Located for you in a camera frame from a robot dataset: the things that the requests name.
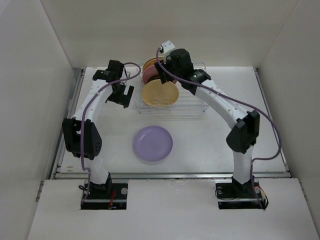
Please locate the purple plastic plate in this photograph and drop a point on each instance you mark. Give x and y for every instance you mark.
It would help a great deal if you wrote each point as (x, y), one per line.
(152, 144)

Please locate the aluminium table frame rail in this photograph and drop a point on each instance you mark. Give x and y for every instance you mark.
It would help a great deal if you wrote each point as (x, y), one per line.
(198, 132)

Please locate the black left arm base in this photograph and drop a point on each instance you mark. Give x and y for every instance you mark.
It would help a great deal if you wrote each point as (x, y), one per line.
(101, 200)

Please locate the white wire dish rack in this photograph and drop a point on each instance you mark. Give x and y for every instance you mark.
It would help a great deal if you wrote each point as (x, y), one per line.
(175, 102)

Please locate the pink plastic plate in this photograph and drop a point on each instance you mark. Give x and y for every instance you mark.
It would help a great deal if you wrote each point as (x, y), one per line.
(148, 73)

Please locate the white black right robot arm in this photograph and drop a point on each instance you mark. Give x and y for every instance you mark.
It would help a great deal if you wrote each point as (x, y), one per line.
(244, 125)

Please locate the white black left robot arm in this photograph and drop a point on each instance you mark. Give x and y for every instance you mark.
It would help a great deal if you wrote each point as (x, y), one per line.
(81, 135)

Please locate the beige plastic plate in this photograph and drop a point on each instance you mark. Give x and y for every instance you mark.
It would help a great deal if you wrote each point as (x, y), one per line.
(149, 63)

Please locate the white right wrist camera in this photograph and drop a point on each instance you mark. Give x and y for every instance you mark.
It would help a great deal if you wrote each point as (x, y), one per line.
(167, 47)

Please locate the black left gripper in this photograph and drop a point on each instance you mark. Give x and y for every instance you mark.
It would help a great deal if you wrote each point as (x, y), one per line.
(122, 99)

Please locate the yellow plastic plate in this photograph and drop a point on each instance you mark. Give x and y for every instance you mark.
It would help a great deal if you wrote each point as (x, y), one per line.
(155, 93)

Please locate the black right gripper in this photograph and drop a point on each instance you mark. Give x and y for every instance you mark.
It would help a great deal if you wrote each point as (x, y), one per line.
(160, 74)

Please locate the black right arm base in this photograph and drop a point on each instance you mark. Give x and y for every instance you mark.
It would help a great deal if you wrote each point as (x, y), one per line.
(234, 196)

